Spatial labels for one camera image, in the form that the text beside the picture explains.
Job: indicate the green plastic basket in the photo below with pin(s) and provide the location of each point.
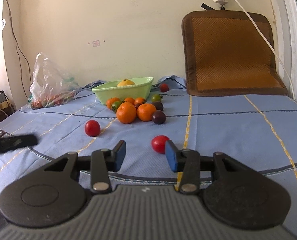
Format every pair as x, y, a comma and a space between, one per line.
108, 90

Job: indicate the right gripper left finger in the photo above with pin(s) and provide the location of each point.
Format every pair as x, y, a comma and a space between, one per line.
59, 190

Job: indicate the white window frame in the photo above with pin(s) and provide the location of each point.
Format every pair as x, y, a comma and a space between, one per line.
291, 40

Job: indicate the dark purple tomato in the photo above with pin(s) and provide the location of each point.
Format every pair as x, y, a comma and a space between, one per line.
158, 105
159, 117

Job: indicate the blue checked bed sheet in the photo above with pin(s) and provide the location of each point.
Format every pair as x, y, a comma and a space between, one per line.
257, 130

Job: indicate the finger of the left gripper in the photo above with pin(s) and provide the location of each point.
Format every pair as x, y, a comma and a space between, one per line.
16, 142

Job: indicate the red cherry tomato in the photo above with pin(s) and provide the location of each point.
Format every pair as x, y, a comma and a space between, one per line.
158, 143
92, 128
164, 87

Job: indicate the brown woven seat cushion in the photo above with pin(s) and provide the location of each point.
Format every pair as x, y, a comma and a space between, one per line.
229, 53

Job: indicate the small orange tomato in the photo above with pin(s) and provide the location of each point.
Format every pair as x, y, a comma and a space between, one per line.
129, 100
139, 100
110, 102

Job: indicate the orange mandarin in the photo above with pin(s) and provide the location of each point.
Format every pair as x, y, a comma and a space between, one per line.
126, 113
145, 112

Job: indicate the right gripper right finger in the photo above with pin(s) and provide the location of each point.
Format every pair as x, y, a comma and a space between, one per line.
232, 192

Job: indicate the green unripe tomato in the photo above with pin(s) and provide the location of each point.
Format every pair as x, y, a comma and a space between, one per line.
156, 98

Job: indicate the large yellow citrus fruit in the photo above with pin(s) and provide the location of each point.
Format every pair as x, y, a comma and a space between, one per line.
125, 82

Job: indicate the green orange tomato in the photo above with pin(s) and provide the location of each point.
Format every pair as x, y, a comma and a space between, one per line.
115, 106

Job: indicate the clear plastic bag of fruit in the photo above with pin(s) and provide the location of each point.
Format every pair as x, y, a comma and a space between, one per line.
51, 84

